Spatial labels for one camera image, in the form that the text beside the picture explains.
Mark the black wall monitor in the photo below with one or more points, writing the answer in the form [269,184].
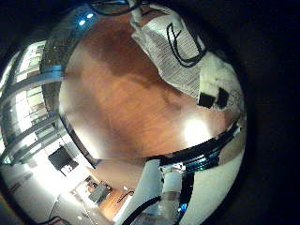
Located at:
[62,158]

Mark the white red striped cloth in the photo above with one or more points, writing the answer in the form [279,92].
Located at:
[156,53]

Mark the glass window wall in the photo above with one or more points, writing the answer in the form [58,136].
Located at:
[22,103]

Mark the metal beam with blue tape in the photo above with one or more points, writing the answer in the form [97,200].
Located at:
[54,72]

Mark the grey office cart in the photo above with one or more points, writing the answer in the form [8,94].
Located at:
[99,192]

